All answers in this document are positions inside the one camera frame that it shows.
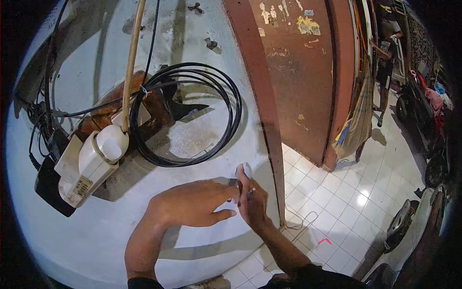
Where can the person's left hand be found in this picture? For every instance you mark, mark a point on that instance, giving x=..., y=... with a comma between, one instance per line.
x=187, y=204

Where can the person's right hand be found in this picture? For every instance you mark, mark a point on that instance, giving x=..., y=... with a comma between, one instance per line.
x=254, y=207

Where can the person's left index finger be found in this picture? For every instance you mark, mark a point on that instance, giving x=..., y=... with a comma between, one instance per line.
x=225, y=195

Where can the person's left thumb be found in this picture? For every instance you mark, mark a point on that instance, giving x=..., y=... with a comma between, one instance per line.
x=218, y=215

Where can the person's right fingers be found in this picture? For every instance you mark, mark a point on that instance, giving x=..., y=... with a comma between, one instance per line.
x=242, y=180

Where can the small white plastic piece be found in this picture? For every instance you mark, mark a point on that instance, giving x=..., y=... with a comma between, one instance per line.
x=246, y=169

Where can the rusty brown metal door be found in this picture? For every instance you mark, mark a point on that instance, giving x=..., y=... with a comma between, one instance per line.
x=299, y=83

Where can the person's body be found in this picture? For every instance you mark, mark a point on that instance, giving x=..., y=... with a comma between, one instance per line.
x=314, y=279

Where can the rusty brown mounting board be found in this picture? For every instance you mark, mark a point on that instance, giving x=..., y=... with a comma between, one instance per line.
x=153, y=104

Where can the hanging striped cloth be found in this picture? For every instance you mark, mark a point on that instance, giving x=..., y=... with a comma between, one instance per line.
x=357, y=126

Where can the white electric meter box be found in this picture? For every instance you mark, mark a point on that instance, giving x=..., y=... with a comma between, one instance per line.
x=90, y=166

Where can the beige conduit pipe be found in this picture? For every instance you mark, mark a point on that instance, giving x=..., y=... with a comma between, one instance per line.
x=130, y=68

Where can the black plastic box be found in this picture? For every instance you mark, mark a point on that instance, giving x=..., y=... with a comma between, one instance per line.
x=48, y=188

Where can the white parked scooter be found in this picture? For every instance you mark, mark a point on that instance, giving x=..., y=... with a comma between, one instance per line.
x=408, y=238

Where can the dark parked motorbike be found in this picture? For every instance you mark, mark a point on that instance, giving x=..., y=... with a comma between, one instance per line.
x=415, y=104

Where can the black wall hook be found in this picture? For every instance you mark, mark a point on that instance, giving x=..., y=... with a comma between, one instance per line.
x=196, y=7
x=211, y=43

